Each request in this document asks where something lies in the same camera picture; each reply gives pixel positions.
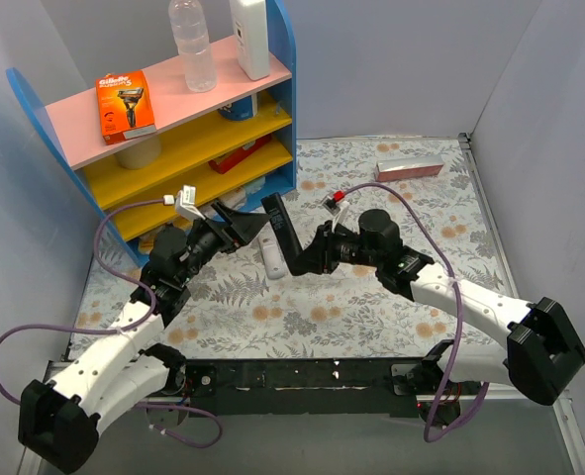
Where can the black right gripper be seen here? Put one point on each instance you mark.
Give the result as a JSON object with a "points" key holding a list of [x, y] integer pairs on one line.
{"points": [[325, 247]]}

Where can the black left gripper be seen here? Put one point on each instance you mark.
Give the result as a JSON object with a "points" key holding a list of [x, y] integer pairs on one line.
{"points": [[224, 234]]}

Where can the black TV remote control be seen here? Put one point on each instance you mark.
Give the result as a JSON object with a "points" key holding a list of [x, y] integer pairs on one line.
{"points": [[283, 228]]}

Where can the white remote control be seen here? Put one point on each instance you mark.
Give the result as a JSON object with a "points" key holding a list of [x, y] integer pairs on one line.
{"points": [[274, 265]]}

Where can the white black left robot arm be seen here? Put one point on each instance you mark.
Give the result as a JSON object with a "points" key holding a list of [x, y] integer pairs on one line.
{"points": [[61, 420]]}

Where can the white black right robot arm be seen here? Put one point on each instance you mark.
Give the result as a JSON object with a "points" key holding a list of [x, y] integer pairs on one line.
{"points": [[537, 350]]}

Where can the white orange soap pack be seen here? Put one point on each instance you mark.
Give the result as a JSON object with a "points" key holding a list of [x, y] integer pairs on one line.
{"points": [[234, 199]]}

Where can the teal soap pack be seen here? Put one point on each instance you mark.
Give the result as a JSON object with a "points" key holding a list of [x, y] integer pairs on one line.
{"points": [[255, 185]]}

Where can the red flat box on shelf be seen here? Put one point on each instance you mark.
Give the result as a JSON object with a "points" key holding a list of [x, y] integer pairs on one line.
{"points": [[224, 163]]}

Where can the blue shelf unit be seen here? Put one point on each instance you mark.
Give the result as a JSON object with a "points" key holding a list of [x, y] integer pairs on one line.
{"points": [[191, 130]]}

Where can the blue white cylindrical can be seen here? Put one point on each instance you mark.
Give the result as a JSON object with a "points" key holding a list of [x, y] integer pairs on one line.
{"points": [[241, 109]]}

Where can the beige cylindrical container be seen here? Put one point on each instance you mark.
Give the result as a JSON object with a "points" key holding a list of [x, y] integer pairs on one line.
{"points": [[141, 154]]}

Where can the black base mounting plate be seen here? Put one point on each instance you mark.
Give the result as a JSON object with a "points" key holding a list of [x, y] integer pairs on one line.
{"points": [[300, 386]]}

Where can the red silver long box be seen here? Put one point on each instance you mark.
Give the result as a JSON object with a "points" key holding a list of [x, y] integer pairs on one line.
{"points": [[408, 168]]}

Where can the orange razor box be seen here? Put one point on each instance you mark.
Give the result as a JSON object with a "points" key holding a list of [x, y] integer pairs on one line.
{"points": [[124, 107]]}

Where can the white plastic bottle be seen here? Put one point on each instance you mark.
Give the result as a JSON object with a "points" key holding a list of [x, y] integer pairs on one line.
{"points": [[250, 29]]}

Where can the clear plastic water bottle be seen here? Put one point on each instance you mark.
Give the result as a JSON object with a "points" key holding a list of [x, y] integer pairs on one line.
{"points": [[191, 36]]}

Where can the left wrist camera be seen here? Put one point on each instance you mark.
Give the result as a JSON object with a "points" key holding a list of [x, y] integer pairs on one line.
{"points": [[183, 203]]}

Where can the aluminium table edge rail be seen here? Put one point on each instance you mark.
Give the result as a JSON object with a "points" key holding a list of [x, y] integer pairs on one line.
{"points": [[464, 140]]}

